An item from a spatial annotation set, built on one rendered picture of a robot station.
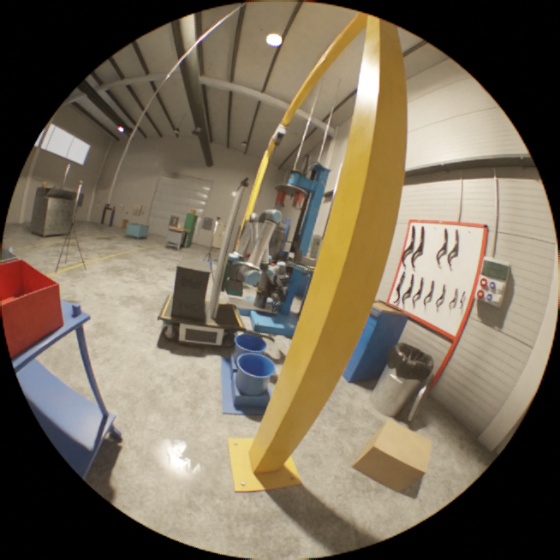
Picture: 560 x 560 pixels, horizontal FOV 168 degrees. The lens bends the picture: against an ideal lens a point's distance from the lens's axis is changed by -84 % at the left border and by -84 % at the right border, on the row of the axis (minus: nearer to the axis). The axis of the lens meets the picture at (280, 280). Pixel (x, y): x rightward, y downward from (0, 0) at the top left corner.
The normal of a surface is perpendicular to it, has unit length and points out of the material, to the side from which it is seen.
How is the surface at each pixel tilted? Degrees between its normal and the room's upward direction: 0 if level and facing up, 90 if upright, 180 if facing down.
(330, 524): 0
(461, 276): 90
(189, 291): 90
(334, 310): 90
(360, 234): 90
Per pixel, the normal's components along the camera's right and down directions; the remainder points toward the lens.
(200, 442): 0.27, -0.95
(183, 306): 0.37, 0.26
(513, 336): -0.93, -0.21
